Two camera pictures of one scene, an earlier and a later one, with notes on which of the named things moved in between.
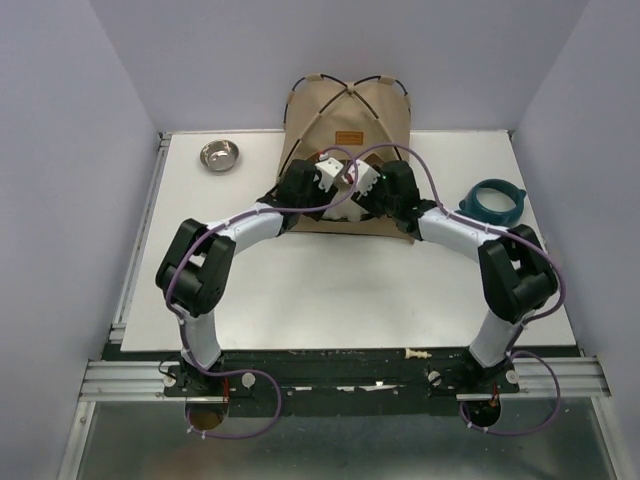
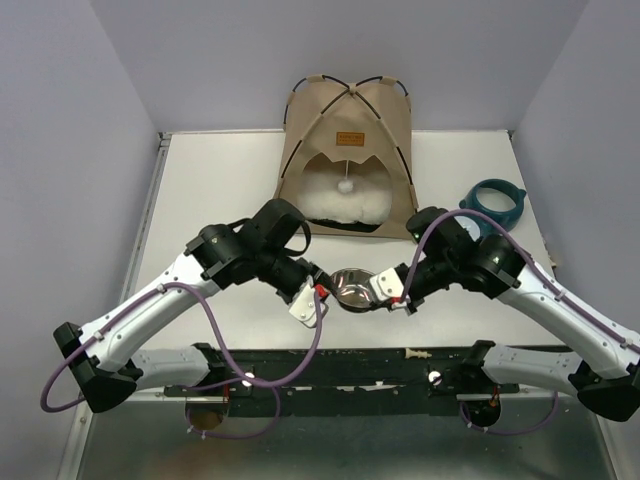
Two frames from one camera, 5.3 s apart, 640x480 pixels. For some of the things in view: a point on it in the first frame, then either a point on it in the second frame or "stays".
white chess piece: [416, 353] stays
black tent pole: [334, 100] to [367, 105]
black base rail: [339, 383] stays
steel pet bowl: [219, 155] to [351, 289]
